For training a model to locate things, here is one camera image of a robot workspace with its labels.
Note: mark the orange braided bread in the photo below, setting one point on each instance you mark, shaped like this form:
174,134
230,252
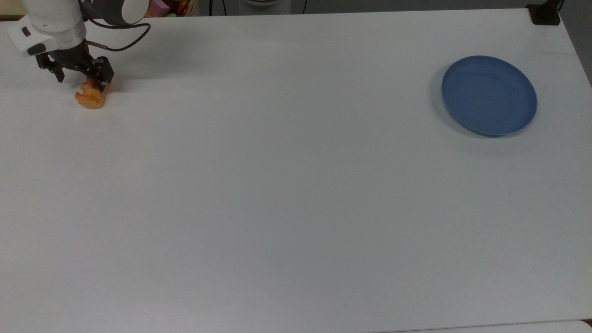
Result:
91,98

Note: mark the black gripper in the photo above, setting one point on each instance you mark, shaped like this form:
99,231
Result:
71,56

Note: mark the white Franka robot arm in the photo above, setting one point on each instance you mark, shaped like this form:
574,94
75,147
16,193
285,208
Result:
55,18

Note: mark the blue round plate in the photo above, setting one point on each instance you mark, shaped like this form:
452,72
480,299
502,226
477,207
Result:
489,95

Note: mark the black table clamp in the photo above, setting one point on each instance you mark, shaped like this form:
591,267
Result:
545,14

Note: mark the colourful toy blocks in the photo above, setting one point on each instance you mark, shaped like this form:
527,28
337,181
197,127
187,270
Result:
169,7

